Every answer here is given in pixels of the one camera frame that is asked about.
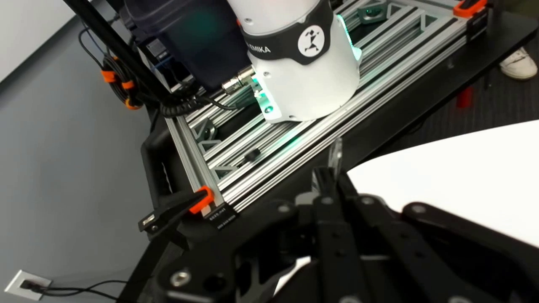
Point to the black robot cart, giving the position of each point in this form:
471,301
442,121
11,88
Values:
405,131

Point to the aluminium profile base frame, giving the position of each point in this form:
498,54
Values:
270,162

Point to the white shoe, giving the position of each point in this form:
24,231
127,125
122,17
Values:
520,62

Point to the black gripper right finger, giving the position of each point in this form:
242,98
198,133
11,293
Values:
427,253

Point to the black controller box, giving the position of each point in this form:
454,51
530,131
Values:
186,39

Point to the black tripod pole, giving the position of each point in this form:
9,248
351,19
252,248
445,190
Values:
107,44

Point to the white wall outlet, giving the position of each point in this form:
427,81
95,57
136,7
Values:
18,280

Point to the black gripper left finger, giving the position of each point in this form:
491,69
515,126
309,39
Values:
253,246

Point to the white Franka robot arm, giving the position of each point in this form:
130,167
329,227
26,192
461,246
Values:
304,78

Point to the orange black clamp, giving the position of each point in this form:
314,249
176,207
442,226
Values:
201,200
469,7
127,84

